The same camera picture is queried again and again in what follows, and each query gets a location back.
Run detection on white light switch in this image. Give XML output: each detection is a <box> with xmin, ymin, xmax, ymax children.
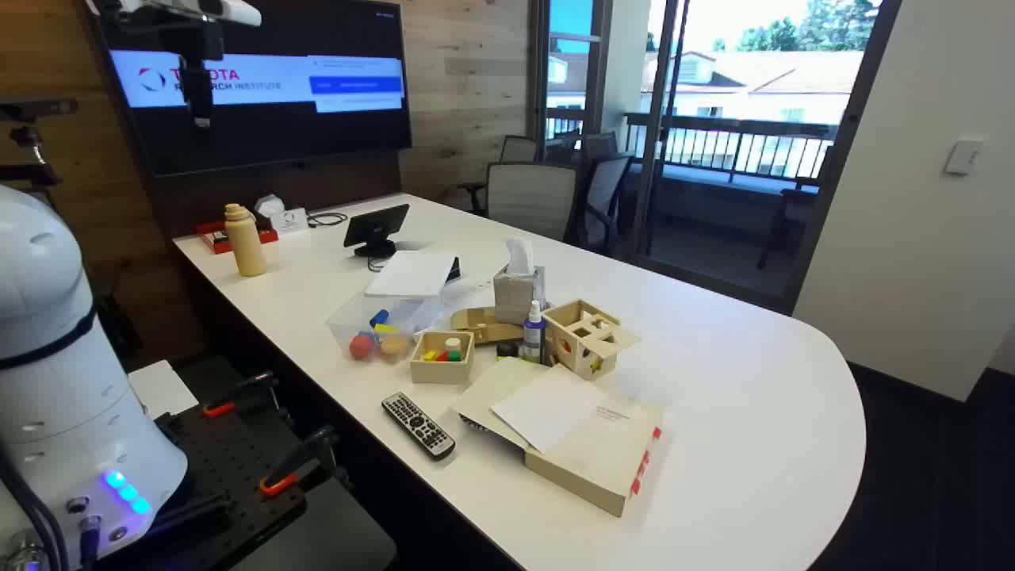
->
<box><xmin>941</xmin><ymin>132</ymin><xmax>990</xmax><ymax>177</ymax></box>

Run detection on red rounded block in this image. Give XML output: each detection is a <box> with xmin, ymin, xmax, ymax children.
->
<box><xmin>345</xmin><ymin>331</ymin><xmax>380</xmax><ymax>366</ymax></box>

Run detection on white flat board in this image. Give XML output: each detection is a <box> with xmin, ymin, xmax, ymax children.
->
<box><xmin>123</xmin><ymin>360</ymin><xmax>204</xmax><ymax>421</ymax></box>

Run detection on tan squeeze bottle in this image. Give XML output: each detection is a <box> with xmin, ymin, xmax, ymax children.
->
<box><xmin>222</xmin><ymin>199</ymin><xmax>274</xmax><ymax>279</ymax></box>

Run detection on red flat tray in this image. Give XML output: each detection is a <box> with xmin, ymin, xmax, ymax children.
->
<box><xmin>192</xmin><ymin>219</ymin><xmax>282</xmax><ymax>256</ymax></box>

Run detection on white paper sheets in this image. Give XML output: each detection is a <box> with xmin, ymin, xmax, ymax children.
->
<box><xmin>365</xmin><ymin>249</ymin><xmax>464</xmax><ymax>303</ymax></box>

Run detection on white paper sheet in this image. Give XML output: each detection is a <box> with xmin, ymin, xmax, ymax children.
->
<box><xmin>489</xmin><ymin>362</ymin><xmax>614</xmax><ymax>456</ymax></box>

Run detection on clear plastic box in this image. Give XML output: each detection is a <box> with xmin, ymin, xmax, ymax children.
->
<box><xmin>324</xmin><ymin>290</ymin><xmax>457</xmax><ymax>366</ymax></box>

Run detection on black grey remote control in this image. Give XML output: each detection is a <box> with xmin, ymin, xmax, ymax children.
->
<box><xmin>378</xmin><ymin>390</ymin><xmax>459</xmax><ymax>464</ymax></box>

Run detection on wooden shape sorter box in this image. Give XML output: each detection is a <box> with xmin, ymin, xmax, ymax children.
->
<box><xmin>543</xmin><ymin>297</ymin><xmax>644</xmax><ymax>382</ymax></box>

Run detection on small clear sanitizer bottle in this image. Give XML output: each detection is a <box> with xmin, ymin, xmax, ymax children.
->
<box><xmin>517</xmin><ymin>297</ymin><xmax>549</xmax><ymax>366</ymax></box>

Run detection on small open wooden box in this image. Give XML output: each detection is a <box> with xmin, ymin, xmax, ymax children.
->
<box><xmin>405</xmin><ymin>327</ymin><xmax>479</xmax><ymax>386</ymax></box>

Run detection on black orange clamp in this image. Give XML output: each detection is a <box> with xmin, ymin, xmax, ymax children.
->
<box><xmin>256</xmin><ymin>425</ymin><xmax>343</xmax><ymax>501</ymax></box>
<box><xmin>200</xmin><ymin>368</ymin><xmax>282</xmax><ymax>421</ymax></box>

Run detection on thin black table cable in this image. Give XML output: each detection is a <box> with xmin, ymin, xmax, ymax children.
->
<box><xmin>303</xmin><ymin>206</ymin><xmax>353</xmax><ymax>231</ymax></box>

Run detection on dark balcony railing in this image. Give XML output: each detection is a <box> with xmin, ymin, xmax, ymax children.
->
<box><xmin>620</xmin><ymin>108</ymin><xmax>838</xmax><ymax>186</ymax></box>

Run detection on orange toy burger bun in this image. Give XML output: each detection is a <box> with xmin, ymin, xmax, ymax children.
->
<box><xmin>378</xmin><ymin>331</ymin><xmax>413</xmax><ymax>366</ymax></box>

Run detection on dark mesh office chair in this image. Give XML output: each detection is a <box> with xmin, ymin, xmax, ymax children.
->
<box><xmin>574</xmin><ymin>156</ymin><xmax>634</xmax><ymax>256</ymax></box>

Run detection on grey office chair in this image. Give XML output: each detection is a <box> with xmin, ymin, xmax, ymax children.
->
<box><xmin>459</xmin><ymin>159</ymin><xmax>580</xmax><ymax>244</ymax></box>
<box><xmin>494</xmin><ymin>132</ymin><xmax>543</xmax><ymax>167</ymax></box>

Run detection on black tablet on stand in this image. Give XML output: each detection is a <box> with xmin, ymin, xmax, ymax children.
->
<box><xmin>343</xmin><ymin>199</ymin><xmax>413</xmax><ymax>265</ymax></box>

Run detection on large wall TV screen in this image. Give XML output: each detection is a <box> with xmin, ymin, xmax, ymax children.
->
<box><xmin>90</xmin><ymin>0</ymin><xmax>416</xmax><ymax>177</ymax></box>

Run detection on tissue box with tissue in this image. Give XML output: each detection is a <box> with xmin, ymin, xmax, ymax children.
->
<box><xmin>490</xmin><ymin>238</ymin><xmax>549</xmax><ymax>327</ymax></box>

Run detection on small white device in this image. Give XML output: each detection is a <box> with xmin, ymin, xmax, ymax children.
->
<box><xmin>249</xmin><ymin>189</ymin><xmax>309</xmax><ymax>234</ymax></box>

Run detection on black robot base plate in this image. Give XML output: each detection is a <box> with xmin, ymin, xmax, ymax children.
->
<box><xmin>93</xmin><ymin>352</ymin><xmax>398</xmax><ymax>571</ymax></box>

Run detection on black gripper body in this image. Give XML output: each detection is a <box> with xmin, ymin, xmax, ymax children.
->
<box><xmin>171</xmin><ymin>17</ymin><xmax>228</xmax><ymax>106</ymax></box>

